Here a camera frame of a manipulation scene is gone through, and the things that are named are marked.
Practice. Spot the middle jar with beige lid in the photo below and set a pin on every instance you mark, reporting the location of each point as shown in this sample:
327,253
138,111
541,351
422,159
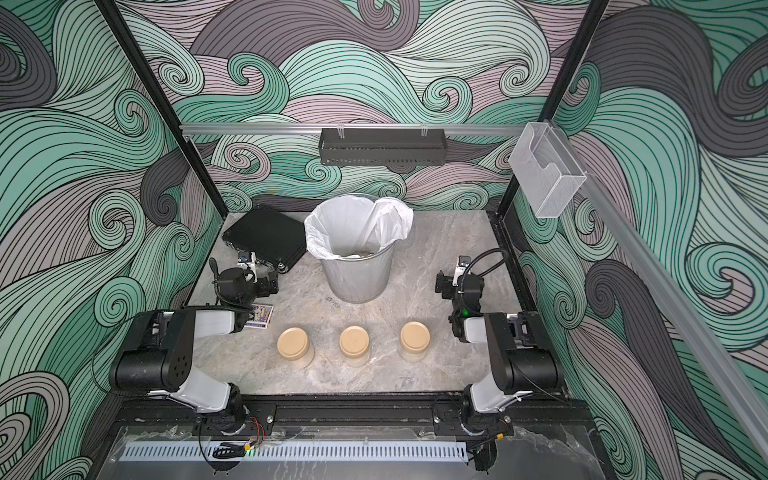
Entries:
354,344

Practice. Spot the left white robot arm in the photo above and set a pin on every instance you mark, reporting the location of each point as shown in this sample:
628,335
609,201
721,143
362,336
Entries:
155,358

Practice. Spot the jar with beige lid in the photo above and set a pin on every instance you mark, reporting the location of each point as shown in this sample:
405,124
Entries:
354,344
295,347

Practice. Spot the white slotted cable duct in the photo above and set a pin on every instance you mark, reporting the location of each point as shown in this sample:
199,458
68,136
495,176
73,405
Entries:
299,451

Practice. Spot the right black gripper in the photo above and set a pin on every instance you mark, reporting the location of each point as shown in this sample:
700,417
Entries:
448,282

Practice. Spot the clear acrylic wall holder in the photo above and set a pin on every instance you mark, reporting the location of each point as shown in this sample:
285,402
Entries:
546,167

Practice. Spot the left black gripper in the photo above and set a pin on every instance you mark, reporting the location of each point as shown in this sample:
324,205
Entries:
264,290

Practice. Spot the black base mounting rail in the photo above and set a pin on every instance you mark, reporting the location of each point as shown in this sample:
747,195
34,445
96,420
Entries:
446,414

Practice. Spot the clear plastic rice jar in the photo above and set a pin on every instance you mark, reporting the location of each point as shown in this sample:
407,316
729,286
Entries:
413,354

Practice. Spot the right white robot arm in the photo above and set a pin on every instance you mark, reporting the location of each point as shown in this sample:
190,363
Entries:
520,365

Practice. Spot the small colourful card box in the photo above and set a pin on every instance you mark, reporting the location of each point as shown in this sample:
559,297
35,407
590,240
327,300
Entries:
260,316

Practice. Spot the black perforated wall shelf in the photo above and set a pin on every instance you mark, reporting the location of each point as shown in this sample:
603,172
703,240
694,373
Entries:
382,147

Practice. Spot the left jar with beige lid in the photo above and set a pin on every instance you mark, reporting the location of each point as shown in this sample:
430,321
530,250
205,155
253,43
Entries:
295,347

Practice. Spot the silver mesh waste bin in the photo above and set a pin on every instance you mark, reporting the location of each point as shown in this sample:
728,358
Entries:
360,280

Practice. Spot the black flat case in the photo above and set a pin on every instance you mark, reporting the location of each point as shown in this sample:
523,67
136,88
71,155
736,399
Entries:
274,238

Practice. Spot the white plastic bin liner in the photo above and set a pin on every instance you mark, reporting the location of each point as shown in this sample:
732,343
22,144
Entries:
354,226

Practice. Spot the beige jar lid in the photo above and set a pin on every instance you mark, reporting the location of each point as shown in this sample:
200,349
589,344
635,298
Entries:
415,337

